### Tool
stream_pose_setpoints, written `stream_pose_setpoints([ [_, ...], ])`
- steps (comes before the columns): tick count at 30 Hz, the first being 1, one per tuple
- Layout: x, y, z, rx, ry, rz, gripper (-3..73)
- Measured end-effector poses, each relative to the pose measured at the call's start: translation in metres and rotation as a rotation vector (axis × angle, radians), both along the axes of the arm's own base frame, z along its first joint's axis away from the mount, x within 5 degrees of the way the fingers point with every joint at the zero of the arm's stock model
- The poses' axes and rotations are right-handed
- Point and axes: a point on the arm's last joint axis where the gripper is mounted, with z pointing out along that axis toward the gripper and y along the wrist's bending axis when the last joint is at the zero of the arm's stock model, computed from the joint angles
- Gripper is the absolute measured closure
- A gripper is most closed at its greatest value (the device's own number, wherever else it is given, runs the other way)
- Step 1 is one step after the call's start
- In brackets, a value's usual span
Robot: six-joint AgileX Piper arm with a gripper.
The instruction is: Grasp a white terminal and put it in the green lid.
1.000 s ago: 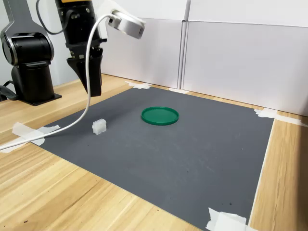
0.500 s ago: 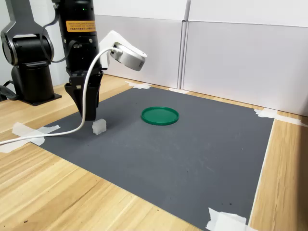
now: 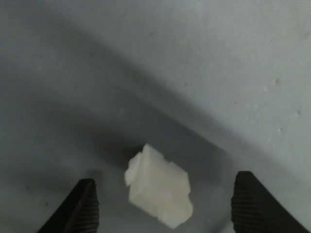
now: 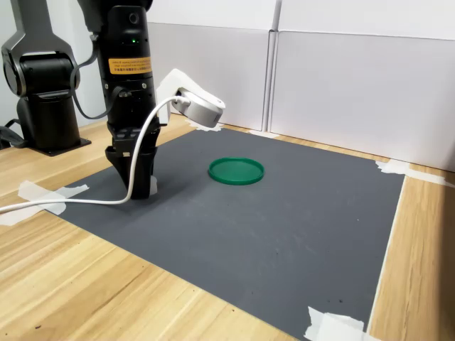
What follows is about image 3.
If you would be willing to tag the small white plastic terminal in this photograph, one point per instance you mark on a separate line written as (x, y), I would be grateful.
(159, 187)

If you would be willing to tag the dark grey mat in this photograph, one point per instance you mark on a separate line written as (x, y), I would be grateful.
(155, 72)

